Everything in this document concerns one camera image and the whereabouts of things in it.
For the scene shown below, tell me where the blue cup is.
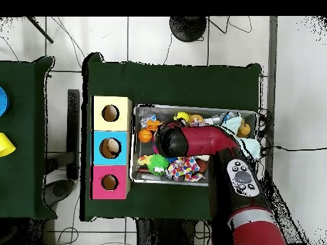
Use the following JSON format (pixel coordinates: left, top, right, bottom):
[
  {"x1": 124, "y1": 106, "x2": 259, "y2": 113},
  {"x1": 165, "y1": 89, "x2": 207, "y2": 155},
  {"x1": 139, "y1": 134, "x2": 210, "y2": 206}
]
[{"x1": 0, "y1": 86, "x2": 10, "y2": 117}]

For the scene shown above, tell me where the dark green side tablecloth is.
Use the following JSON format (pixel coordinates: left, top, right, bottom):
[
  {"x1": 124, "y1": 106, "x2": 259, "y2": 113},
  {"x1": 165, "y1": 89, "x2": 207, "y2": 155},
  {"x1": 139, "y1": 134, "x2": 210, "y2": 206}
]
[{"x1": 0, "y1": 56, "x2": 57, "y2": 220}]

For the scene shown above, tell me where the orange plush toy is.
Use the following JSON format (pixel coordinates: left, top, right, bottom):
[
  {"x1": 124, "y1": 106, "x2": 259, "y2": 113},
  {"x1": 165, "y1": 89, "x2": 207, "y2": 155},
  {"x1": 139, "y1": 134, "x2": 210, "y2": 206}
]
[{"x1": 237, "y1": 122, "x2": 252, "y2": 138}]

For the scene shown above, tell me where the wooden three-hole box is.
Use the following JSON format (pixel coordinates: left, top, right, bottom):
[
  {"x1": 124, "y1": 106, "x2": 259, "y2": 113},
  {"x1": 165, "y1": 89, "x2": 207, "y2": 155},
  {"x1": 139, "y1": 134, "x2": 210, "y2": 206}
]
[{"x1": 91, "y1": 95, "x2": 133, "y2": 200}]

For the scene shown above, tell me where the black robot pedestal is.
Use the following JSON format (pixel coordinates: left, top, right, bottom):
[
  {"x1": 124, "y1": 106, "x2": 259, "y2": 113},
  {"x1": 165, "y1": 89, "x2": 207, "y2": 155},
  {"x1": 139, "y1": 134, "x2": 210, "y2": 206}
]
[{"x1": 135, "y1": 218, "x2": 213, "y2": 245}]

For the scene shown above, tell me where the orange toy block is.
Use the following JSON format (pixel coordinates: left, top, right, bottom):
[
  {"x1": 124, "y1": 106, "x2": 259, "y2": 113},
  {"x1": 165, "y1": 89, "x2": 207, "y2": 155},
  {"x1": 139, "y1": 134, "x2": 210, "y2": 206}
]
[{"x1": 146, "y1": 119, "x2": 162, "y2": 131}]

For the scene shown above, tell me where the orange toy basketball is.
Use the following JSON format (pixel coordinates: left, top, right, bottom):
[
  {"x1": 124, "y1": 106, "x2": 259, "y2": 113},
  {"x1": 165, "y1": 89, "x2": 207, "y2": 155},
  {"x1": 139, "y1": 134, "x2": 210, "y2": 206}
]
[{"x1": 137, "y1": 128, "x2": 153, "y2": 144}]

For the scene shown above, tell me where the black rod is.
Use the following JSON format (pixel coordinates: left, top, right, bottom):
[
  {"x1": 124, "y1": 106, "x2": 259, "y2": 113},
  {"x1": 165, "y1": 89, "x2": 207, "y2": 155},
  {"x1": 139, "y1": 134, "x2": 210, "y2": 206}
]
[{"x1": 26, "y1": 16, "x2": 54, "y2": 44}]

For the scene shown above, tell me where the silver mesh bin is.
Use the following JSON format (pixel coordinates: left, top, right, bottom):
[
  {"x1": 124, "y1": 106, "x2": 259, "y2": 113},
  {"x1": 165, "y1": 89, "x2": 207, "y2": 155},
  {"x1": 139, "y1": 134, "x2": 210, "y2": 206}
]
[{"x1": 129, "y1": 103, "x2": 258, "y2": 187}]

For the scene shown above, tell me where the polka dot cloth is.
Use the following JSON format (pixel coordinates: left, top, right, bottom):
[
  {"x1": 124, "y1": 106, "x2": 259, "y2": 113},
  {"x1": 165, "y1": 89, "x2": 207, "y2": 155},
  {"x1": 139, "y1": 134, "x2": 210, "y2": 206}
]
[{"x1": 165, "y1": 156, "x2": 208, "y2": 182}]

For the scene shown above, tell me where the black round stand base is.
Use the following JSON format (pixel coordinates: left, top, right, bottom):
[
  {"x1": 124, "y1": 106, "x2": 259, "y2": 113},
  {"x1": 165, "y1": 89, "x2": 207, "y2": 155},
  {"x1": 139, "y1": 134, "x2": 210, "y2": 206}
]
[{"x1": 169, "y1": 16, "x2": 207, "y2": 43}]

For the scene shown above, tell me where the mint green cloth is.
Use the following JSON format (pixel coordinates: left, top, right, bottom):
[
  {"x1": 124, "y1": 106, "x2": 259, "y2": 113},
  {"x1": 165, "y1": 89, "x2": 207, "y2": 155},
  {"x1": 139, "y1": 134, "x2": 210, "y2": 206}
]
[{"x1": 220, "y1": 115, "x2": 261, "y2": 160}]

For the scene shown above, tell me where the yellow ball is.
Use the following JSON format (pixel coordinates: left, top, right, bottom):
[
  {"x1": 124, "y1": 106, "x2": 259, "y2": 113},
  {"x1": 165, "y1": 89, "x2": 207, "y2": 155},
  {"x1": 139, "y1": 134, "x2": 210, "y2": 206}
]
[{"x1": 173, "y1": 111, "x2": 190, "y2": 123}]

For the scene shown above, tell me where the black upright panel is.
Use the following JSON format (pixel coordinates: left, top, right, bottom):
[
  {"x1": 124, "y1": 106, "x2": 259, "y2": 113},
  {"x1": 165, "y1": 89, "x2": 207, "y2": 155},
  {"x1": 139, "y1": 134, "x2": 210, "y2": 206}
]
[{"x1": 66, "y1": 89, "x2": 80, "y2": 181}]

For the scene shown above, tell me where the toy burger bun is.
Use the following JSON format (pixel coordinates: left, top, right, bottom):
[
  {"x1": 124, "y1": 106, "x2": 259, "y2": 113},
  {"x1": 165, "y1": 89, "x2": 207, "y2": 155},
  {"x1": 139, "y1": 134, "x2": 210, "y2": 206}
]
[{"x1": 188, "y1": 114, "x2": 204, "y2": 126}]

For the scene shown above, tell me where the black cable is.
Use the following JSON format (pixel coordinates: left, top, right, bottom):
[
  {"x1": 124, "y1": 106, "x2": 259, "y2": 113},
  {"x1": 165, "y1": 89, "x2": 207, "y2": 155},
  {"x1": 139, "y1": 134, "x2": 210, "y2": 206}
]
[{"x1": 260, "y1": 145, "x2": 327, "y2": 152}]

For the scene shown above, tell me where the green spiky ball toy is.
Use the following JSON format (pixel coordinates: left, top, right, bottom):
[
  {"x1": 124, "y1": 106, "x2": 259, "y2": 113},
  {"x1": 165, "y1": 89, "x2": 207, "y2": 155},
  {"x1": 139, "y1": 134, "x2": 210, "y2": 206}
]
[{"x1": 147, "y1": 153, "x2": 170, "y2": 177}]

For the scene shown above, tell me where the yellow cup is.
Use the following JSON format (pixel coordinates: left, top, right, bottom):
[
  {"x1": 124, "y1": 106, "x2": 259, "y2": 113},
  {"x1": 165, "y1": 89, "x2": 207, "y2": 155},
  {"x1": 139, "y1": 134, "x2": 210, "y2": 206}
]
[{"x1": 0, "y1": 132, "x2": 17, "y2": 158}]

